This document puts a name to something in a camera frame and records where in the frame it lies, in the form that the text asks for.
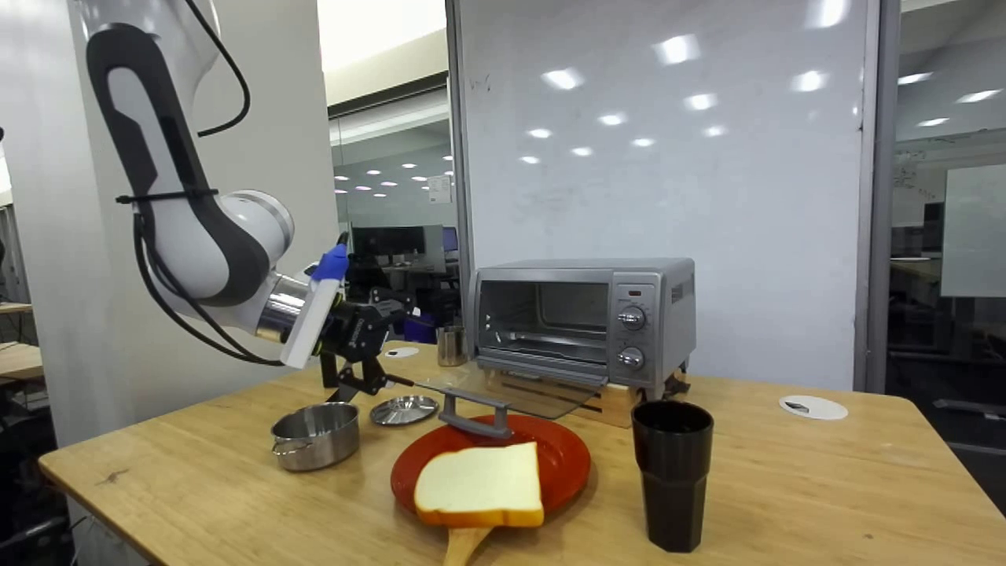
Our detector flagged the steel pot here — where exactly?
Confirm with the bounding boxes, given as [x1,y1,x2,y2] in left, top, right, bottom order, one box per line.
[266,402,361,475]

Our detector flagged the steel pot lid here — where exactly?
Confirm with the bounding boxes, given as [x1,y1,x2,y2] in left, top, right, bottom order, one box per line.
[368,392,439,431]

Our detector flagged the red plate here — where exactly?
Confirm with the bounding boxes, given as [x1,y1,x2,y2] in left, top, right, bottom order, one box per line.
[391,412,593,529]

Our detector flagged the wooden spatula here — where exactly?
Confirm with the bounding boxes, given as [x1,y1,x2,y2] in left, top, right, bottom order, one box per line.
[439,521,496,566]

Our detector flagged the white glossy partition panel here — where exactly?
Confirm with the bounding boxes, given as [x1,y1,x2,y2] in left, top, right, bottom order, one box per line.
[446,0,888,392]

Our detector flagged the black plastic cup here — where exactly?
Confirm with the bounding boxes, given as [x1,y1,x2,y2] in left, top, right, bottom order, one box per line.
[628,400,717,558]

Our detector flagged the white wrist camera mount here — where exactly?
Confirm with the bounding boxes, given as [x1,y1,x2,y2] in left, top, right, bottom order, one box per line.
[280,274,345,372]

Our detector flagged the silver mini oven body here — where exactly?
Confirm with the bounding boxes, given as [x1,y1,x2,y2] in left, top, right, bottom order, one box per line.
[464,258,698,402]

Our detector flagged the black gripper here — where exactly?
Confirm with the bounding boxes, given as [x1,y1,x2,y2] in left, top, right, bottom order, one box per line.
[317,298,411,409]

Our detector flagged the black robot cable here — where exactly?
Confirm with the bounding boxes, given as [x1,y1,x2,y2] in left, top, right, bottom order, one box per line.
[112,0,291,372]

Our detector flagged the glass oven door with handle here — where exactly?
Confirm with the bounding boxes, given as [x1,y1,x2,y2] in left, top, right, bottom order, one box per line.
[381,367,609,444]

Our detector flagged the white bread slice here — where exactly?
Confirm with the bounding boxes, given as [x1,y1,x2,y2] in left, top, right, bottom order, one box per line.
[411,442,548,532]

